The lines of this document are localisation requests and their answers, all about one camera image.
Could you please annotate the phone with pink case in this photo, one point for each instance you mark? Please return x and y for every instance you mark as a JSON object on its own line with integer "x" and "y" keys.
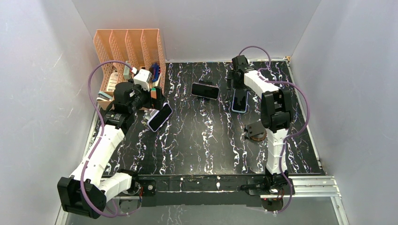
{"x": 205, "y": 90}

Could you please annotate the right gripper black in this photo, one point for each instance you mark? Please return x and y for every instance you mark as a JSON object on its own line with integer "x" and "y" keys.
{"x": 231, "y": 76}

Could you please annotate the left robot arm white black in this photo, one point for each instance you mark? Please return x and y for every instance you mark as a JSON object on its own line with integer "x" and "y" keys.
{"x": 105, "y": 146}

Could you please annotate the white label tag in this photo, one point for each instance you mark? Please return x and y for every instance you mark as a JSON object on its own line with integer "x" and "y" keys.
{"x": 112, "y": 82}

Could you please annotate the blue black tool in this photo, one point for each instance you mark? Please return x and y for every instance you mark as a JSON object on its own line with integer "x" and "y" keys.
{"x": 156, "y": 71}

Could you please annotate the green white box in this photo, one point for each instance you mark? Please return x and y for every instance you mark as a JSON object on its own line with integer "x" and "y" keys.
{"x": 127, "y": 73}

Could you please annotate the orange plastic file organizer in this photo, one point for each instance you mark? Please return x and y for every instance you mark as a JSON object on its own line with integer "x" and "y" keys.
{"x": 139, "y": 47}

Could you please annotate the phone with purple case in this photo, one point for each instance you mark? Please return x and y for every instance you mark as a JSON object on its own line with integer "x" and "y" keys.
{"x": 160, "y": 117}

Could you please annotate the grey stand on wooden base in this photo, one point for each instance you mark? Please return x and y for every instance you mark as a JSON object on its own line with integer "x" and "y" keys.
{"x": 255, "y": 131}

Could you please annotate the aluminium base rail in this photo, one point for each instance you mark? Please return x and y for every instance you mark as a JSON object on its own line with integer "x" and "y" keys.
{"x": 156, "y": 190}

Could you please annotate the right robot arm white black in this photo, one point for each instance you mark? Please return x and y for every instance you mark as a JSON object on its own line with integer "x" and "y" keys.
{"x": 275, "y": 116}

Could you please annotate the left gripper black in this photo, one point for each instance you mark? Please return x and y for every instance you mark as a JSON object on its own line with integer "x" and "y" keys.
{"x": 155, "y": 103}

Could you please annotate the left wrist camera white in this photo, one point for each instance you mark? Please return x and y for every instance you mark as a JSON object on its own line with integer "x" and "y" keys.
{"x": 142, "y": 77}

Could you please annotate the phone with blue case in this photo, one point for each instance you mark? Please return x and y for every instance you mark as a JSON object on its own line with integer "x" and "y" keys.
{"x": 239, "y": 102}

